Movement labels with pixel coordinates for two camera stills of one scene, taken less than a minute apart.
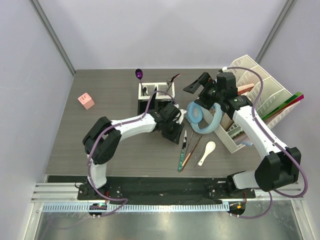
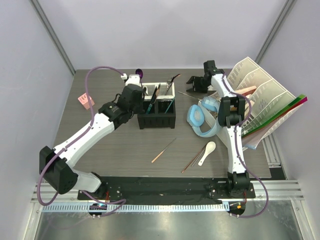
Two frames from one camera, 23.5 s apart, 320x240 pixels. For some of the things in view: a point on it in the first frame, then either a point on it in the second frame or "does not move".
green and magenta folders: x=298 y=96 to x=300 y=99
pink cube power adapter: x=86 y=100 does not move
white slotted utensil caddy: x=145 y=89 does not move
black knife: x=153 y=97 does not move
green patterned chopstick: x=181 y=160 to x=150 y=105
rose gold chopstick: x=188 y=156 to x=161 y=152
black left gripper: x=174 y=137 to x=140 y=109
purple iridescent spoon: x=139 y=74 does not move
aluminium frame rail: x=63 y=197 does not move
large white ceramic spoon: x=210 y=147 does not move
